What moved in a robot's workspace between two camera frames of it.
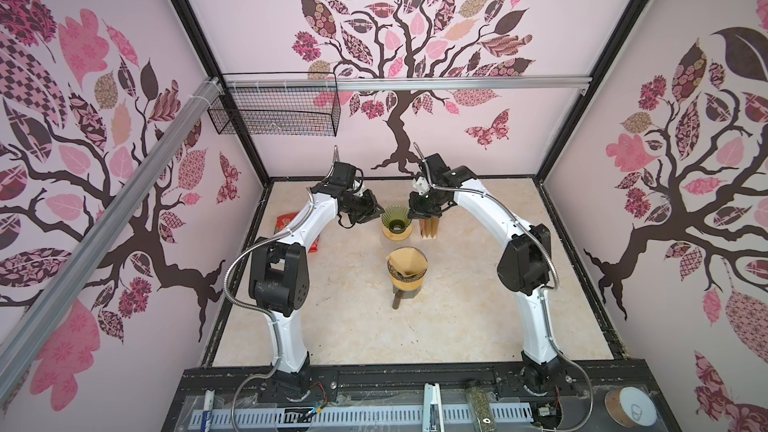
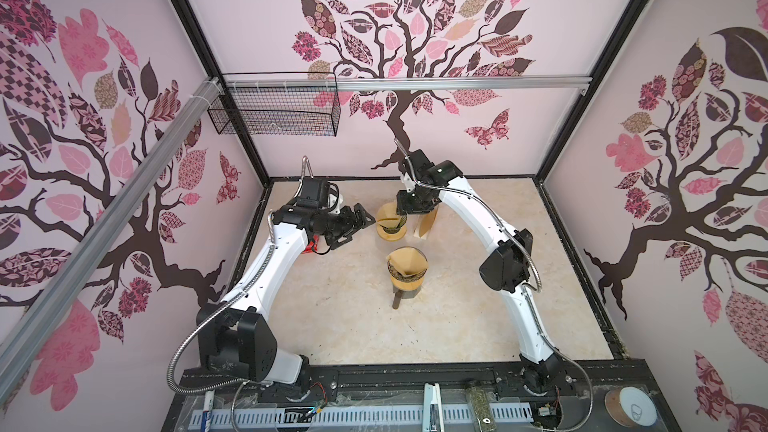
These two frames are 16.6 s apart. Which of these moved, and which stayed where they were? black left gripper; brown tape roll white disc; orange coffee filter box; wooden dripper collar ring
Moved: black left gripper
Stayed: wooden dripper collar ring; brown tape roll white disc; orange coffee filter box
